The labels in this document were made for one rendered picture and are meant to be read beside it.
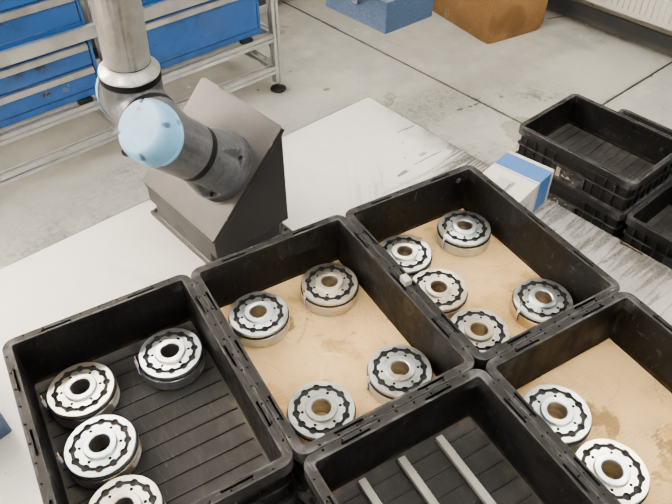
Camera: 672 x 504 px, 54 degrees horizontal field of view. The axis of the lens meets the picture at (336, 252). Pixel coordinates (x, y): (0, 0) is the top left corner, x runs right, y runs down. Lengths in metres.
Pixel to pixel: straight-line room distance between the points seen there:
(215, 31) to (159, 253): 1.77
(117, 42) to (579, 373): 0.97
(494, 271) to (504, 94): 2.29
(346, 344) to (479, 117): 2.29
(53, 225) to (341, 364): 1.91
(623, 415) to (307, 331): 0.52
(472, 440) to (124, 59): 0.88
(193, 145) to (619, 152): 1.46
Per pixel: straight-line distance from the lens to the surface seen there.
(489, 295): 1.23
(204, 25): 3.10
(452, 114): 3.29
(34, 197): 3.02
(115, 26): 1.27
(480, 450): 1.04
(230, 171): 1.33
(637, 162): 2.28
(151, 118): 1.25
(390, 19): 1.51
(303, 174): 1.69
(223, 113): 1.46
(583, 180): 2.08
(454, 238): 1.29
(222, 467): 1.02
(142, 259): 1.52
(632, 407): 1.15
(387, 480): 1.00
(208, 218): 1.40
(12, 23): 2.75
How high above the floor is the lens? 1.71
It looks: 44 degrees down
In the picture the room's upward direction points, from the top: 1 degrees counter-clockwise
